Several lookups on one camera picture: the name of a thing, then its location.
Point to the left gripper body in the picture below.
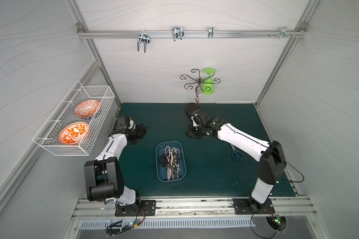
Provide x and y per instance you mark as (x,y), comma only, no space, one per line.
(140,131)

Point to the blue handled scissors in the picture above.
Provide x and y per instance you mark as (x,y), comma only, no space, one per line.
(236,155)

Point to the black scissors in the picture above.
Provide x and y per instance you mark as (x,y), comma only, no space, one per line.
(162,162)

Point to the pink handled scissors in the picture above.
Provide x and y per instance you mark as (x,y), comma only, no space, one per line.
(170,170)

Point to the cream handled scissors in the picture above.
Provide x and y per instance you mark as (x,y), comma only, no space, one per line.
(175,155)

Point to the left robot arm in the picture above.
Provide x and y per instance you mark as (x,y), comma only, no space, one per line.
(104,180)

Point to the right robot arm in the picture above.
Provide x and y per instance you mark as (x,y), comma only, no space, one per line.
(269,155)

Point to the blue storage box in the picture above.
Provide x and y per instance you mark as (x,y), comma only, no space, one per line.
(162,172)

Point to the green cup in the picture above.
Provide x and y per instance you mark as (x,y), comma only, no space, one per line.
(207,86)

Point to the copper hook stand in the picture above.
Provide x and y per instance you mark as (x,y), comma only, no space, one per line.
(196,85)

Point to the orange patterned bowl rear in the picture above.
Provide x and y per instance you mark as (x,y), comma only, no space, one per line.
(87,109)

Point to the orange patterned bowl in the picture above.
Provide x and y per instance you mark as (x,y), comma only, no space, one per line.
(87,109)
(74,133)

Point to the orange patterned bowl front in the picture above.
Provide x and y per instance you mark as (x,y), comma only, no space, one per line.
(74,133)

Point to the round fan with led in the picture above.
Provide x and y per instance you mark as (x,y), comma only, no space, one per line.
(277,223)

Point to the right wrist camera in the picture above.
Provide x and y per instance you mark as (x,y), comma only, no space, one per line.
(201,117)

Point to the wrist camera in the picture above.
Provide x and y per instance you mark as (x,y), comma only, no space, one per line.
(123,123)
(201,117)

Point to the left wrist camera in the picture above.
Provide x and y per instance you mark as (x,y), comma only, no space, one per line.
(123,123)

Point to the white wire basket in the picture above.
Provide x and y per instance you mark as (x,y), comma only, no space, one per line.
(63,115)

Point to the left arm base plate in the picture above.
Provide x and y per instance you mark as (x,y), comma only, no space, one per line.
(135,208)

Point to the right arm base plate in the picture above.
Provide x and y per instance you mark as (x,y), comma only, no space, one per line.
(248,206)

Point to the double wire hook left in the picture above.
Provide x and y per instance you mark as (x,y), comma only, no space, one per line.
(143,40)

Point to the white vented cable duct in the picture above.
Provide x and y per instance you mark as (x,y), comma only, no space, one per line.
(172,223)

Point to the aluminium top rail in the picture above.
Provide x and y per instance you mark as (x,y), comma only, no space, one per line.
(188,34)

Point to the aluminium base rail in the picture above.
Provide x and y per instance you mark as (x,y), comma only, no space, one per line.
(196,207)

